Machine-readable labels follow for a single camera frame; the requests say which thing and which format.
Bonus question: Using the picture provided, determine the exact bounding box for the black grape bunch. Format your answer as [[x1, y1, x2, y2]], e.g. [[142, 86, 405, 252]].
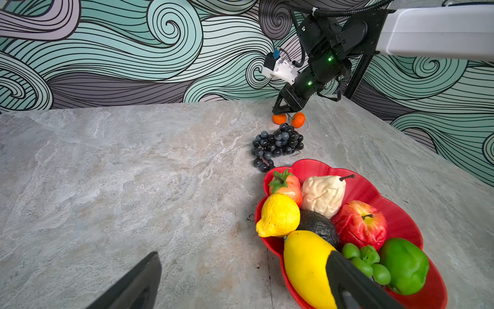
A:
[[251, 123, 305, 173]]

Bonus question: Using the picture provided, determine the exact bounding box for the yellow lemon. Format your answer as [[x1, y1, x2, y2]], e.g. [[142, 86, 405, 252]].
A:
[[284, 230, 337, 308]]

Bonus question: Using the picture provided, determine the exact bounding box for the small yellow citrus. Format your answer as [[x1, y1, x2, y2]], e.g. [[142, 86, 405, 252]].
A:
[[256, 193, 301, 238]]

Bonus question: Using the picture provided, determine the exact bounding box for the green lime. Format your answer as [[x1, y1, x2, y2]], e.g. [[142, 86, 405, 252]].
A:
[[380, 238, 430, 296]]

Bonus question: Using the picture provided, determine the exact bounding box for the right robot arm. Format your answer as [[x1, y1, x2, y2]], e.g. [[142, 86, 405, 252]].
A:
[[262, 1, 493, 115]]

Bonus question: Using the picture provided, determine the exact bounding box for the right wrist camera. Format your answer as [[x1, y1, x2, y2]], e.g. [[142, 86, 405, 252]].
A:
[[261, 49, 298, 85]]

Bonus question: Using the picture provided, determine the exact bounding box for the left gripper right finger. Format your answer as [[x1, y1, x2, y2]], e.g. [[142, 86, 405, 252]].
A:
[[325, 251, 404, 308]]

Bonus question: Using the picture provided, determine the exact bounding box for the dark avocado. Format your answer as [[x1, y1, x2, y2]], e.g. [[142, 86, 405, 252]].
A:
[[297, 210, 340, 249]]

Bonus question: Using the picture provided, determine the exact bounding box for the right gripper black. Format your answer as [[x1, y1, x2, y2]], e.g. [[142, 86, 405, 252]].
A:
[[272, 57, 347, 115]]

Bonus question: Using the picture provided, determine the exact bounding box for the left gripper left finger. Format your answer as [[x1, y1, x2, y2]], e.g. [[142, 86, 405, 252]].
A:
[[87, 252, 162, 309]]

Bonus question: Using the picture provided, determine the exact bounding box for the red apple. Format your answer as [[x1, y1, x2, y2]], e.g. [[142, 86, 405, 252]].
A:
[[331, 200, 388, 251]]

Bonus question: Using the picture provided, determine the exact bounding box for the red flower-shaped bowl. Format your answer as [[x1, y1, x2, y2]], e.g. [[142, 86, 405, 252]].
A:
[[254, 158, 448, 309]]

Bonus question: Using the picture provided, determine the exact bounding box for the dark purple plum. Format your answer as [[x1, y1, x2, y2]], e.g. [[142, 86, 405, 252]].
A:
[[342, 243, 391, 286]]

